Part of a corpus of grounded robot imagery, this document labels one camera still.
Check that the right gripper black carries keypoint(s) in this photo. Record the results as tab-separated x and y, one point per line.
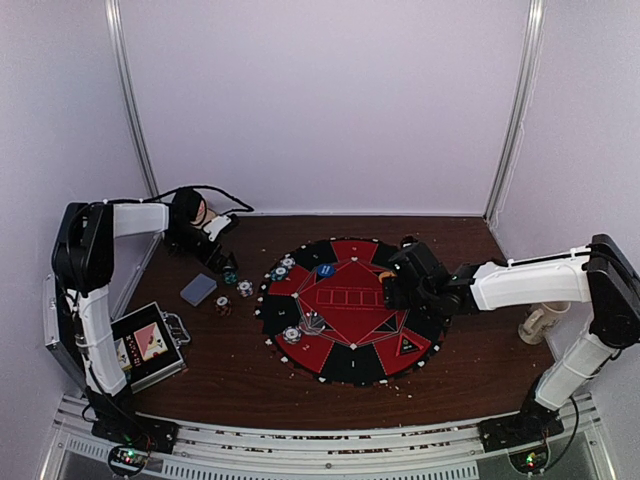
393	295

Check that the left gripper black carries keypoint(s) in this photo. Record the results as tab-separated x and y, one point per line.
207	258

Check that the orange big blind button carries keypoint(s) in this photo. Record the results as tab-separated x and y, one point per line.
386	274

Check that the blue white poker chip stack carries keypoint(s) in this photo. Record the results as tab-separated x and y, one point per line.
245	288

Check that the black triangle all-in marker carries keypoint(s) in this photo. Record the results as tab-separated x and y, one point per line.
407	346

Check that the green fifty chips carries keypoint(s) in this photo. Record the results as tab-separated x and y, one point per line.
279	273

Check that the blue small blind button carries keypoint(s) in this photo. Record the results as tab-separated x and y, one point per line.
325	270

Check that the clear acrylic dealer button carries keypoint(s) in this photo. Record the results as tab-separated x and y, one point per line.
312	323

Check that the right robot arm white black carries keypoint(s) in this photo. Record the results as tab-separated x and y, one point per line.
598	274

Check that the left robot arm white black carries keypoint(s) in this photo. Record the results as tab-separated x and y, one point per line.
83	263

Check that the green poker chip stack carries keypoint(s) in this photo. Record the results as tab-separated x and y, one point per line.
230	277

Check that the blue playing card deck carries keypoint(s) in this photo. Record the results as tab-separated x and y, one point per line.
198	289

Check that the round wooden plate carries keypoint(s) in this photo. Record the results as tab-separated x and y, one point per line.
207	217

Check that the red white patterned bowl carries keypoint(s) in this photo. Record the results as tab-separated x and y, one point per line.
200	212

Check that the brown poker chip stack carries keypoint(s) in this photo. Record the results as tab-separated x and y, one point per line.
223	306

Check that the round red black poker mat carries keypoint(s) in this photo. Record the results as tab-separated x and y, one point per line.
358	346

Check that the aluminium poker case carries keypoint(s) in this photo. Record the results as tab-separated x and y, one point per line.
138	350

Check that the cream ceramic mug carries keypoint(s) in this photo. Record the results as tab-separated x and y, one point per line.
539	318

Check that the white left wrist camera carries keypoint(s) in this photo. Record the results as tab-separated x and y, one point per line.
219	225

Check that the front aluminium rail base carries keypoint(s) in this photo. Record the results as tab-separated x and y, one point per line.
451	450

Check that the left aluminium frame post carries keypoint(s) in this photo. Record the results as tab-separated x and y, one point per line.
118	41

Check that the aluminium frame post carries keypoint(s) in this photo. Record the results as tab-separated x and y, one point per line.
118	41
522	95

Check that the right aluminium frame post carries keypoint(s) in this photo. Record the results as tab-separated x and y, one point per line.
522	95

